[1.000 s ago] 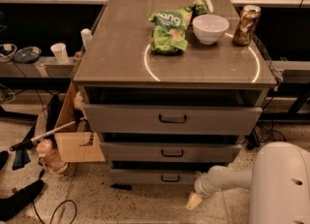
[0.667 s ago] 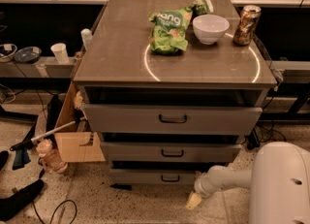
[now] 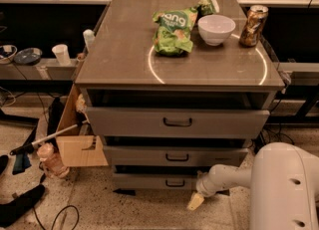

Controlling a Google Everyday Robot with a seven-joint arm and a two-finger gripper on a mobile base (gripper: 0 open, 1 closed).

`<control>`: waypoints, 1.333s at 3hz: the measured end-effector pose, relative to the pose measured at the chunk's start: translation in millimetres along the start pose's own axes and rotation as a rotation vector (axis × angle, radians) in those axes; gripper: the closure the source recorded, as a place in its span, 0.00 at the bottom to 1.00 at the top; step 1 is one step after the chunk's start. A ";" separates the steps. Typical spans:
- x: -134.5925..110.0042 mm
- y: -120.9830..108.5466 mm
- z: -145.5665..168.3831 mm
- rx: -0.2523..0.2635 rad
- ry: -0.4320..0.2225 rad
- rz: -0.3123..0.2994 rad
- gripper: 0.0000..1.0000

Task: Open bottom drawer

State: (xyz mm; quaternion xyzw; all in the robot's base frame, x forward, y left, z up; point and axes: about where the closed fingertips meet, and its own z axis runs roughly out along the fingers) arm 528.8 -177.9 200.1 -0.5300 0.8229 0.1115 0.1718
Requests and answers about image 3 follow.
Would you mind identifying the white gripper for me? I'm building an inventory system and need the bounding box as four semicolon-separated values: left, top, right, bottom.
186;171;221;211

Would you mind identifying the grey bottom drawer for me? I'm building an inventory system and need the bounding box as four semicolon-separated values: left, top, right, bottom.
113;173;196;190

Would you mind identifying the grey drawer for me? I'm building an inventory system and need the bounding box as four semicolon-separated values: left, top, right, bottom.
113;173;196;190
104;146;248;166
88;108;269;139

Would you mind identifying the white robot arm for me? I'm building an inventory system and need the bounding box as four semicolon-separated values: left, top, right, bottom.
187;142;319;230

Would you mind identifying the grey middle drawer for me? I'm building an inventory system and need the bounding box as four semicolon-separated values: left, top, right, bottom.
104;146;248;166

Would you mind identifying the grey drawer cabinet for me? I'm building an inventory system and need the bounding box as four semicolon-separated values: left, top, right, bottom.
76;0;284;178

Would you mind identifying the grey top drawer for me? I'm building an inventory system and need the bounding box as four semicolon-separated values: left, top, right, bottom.
88;108;269;139

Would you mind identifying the black power adapter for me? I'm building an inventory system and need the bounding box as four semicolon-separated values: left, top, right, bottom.
253;133;266;154

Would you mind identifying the cardboard box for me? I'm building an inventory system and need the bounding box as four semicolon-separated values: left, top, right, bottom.
56;85;108;167

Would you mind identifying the clear plastic jug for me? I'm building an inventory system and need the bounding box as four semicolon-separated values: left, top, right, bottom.
37;143;70;178

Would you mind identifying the white bowl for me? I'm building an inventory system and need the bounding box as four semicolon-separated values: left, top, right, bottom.
197;14;236;46

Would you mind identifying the green chip bag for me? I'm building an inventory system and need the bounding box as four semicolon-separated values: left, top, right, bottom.
153;0;219;57

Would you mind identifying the black sock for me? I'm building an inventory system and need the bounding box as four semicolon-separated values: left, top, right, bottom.
0;184;45;228

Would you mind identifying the crushed soda can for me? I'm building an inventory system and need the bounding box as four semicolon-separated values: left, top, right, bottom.
239;5;268;47

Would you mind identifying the white plastic bottle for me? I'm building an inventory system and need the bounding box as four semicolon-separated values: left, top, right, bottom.
83;29;95;52

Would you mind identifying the white paper cup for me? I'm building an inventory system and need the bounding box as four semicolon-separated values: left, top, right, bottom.
52;44;71;66

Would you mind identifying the dark blue plate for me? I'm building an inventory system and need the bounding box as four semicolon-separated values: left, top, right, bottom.
14;48;42;66

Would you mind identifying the small patterned bowl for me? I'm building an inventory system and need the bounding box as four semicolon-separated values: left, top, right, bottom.
0;45;17;65

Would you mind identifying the black cable on floor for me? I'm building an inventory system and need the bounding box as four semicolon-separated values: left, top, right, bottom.
32;204;81;230

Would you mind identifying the grey handled tool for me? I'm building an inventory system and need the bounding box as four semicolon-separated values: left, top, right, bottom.
10;120;89;155

